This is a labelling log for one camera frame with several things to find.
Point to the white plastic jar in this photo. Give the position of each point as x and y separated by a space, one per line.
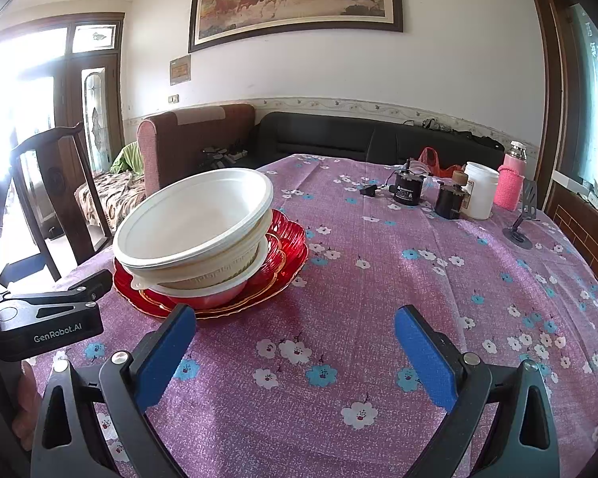
481 189

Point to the person's left hand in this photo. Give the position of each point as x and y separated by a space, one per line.
27 408

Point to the purple floral tablecloth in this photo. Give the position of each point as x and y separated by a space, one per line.
378 269

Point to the clear plastic bag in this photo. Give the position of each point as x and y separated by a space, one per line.
418 167

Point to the brown patterned blanket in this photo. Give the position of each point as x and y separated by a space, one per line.
109 199

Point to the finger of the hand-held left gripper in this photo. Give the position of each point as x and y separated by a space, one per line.
92 286

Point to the white disposable bowl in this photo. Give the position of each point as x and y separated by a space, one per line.
194 219
204 296

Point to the grey phone stand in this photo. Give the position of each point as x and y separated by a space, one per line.
521 239

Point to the glass panel door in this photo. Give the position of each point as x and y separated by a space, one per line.
97 109

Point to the wall plaque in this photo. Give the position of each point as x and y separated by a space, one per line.
180 69

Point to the large red scalloped plate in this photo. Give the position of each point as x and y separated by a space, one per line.
294 244

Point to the black power adapter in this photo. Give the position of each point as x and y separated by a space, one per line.
407 189
369 190

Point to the wooden window frame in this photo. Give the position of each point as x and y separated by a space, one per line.
553 84

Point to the dark wooden chair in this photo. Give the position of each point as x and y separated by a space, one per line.
45 137

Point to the red plastic bag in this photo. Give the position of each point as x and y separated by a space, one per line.
431 157

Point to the black jar with cork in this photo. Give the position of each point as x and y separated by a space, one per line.
448 201

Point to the beige patterned bowl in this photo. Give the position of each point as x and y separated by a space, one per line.
219 269

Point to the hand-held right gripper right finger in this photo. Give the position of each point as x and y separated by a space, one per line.
426 353

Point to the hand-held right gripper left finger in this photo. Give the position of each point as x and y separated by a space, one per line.
164 353

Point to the brown armchair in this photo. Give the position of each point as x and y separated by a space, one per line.
179 149

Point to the pink sleeved bottle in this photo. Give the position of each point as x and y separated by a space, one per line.
508 184

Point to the green cloth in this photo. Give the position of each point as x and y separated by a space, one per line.
127 159

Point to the black sofa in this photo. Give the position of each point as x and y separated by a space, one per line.
329 139

